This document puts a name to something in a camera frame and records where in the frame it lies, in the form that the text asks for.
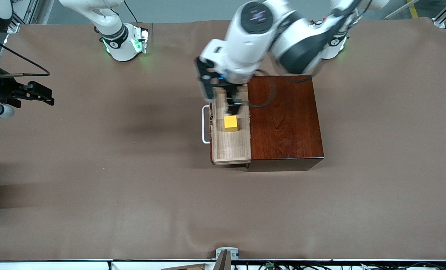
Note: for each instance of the large table covering sheet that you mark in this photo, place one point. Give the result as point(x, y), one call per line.
point(95, 217)

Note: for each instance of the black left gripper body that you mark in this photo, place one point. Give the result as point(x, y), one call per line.
point(231, 96)

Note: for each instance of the light wooden board piece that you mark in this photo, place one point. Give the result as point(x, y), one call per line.
point(189, 267)

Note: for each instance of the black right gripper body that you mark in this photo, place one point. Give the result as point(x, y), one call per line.
point(2, 91)

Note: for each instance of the yellow block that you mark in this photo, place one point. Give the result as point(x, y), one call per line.
point(231, 123)

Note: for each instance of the dark brown wooden cabinet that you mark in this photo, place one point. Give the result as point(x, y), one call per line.
point(287, 131)

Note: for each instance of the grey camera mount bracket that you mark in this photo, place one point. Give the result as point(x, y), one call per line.
point(226, 251)

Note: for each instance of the wooden drawer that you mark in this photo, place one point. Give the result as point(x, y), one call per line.
point(230, 146)

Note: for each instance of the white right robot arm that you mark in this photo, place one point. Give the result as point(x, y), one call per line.
point(118, 48)

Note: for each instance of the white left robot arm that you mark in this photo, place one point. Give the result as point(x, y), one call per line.
point(253, 41)

